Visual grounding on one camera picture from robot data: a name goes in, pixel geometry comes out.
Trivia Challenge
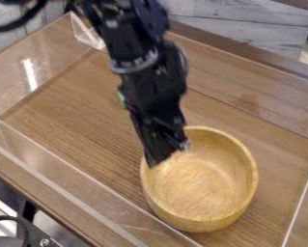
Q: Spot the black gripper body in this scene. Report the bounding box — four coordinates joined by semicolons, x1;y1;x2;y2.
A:
110;44;189;129

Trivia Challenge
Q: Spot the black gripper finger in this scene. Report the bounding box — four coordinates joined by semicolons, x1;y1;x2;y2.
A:
131;113;173;168
154;117;191;158

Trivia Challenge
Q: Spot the brown wooden bowl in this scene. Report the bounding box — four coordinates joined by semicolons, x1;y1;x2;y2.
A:
139;125;259;233

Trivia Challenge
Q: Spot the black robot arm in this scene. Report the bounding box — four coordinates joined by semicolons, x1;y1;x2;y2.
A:
75;0;190;167

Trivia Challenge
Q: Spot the green rectangular block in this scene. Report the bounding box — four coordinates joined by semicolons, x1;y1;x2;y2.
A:
118;92;127;109

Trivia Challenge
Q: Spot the clear acrylic tray wall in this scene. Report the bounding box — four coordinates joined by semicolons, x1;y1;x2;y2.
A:
0;115;202;247

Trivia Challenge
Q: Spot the black cable under table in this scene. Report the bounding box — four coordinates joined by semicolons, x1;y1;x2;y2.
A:
0;215;32;247

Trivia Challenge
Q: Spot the black metal table frame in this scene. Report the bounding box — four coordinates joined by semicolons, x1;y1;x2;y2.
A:
18;200;63;247

